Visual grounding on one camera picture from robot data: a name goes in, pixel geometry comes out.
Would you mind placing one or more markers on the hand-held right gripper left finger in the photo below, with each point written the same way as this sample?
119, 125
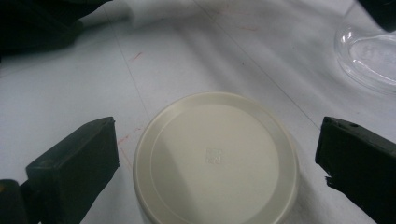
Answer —
74, 168

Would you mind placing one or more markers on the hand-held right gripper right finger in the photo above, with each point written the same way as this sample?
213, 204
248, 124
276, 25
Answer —
361, 165

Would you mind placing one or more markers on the clear plastic container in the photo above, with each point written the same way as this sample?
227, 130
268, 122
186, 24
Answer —
370, 59

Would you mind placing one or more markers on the cream plastic jar lid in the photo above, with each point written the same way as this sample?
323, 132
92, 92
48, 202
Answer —
214, 161

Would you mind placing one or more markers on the white table cover sheet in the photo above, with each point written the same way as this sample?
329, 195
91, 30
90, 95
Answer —
193, 56

